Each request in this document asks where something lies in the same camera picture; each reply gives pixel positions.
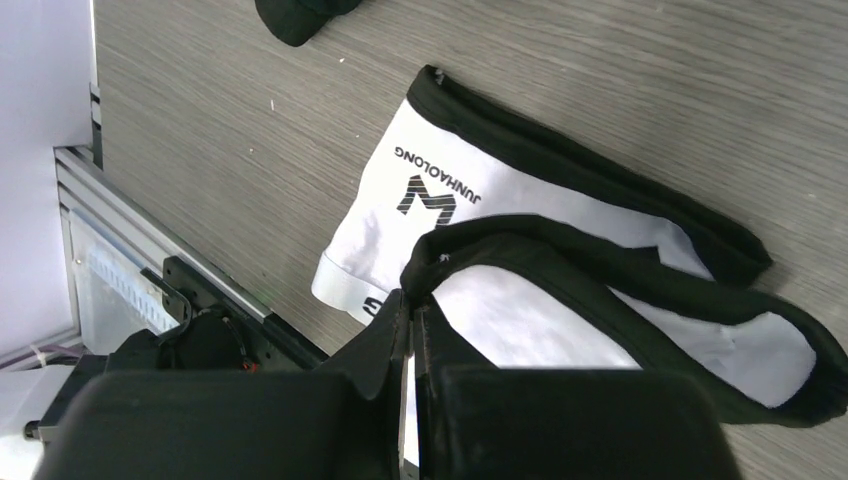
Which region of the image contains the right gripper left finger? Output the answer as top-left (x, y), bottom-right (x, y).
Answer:
top-left (36, 290), bottom-right (408, 479)

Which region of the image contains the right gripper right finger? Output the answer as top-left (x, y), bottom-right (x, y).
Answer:
top-left (411, 295), bottom-right (741, 479)

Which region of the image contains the white black-trimmed underwear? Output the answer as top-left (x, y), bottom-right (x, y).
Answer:
top-left (312, 65), bottom-right (847, 428)

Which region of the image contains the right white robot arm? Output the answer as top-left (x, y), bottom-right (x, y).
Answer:
top-left (1, 291), bottom-right (741, 479)

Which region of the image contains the black white-trimmed underwear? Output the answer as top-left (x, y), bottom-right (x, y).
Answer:
top-left (254, 0), bottom-right (362, 47)

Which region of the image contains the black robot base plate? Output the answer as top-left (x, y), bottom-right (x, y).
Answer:
top-left (105, 255), bottom-right (329, 374)

